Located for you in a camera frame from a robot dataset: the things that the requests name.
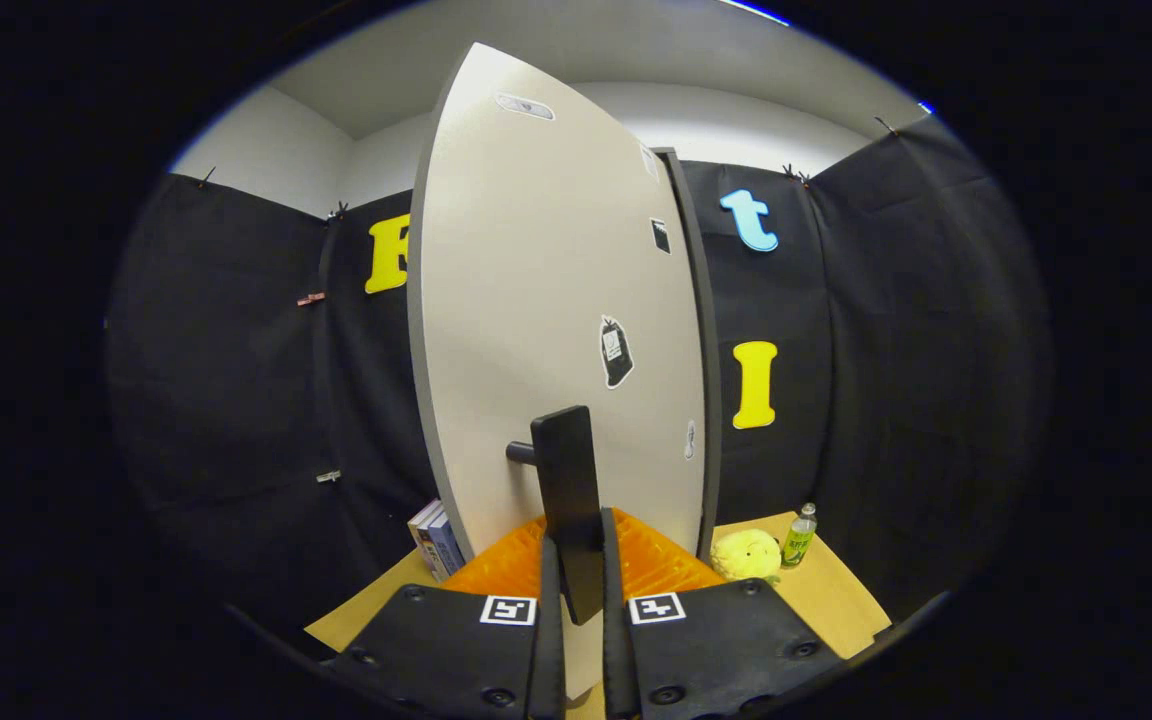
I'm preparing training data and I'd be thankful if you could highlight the green drink bottle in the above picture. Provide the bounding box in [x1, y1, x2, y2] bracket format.
[781, 503, 819, 569]

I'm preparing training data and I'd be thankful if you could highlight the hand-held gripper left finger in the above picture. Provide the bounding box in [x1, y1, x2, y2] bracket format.
[321, 515, 567, 720]

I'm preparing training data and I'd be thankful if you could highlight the black door handle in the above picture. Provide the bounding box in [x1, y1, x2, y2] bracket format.
[506, 405, 605, 626]

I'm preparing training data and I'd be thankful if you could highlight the yellow plush toy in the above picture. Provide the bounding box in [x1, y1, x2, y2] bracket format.
[710, 528, 784, 584]

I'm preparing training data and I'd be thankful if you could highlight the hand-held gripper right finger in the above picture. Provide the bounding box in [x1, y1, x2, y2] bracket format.
[601, 507, 842, 720]

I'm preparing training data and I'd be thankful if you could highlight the long ceiling light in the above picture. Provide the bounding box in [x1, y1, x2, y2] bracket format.
[716, 0, 792, 28]

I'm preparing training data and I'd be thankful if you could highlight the black backdrop cloth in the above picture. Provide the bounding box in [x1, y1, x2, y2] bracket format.
[106, 115, 1055, 651]

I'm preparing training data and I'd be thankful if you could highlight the white book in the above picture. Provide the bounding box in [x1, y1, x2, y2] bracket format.
[408, 500, 447, 577]

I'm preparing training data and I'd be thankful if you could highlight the grey shoe cabinet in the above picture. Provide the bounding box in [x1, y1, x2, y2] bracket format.
[656, 148, 724, 561]

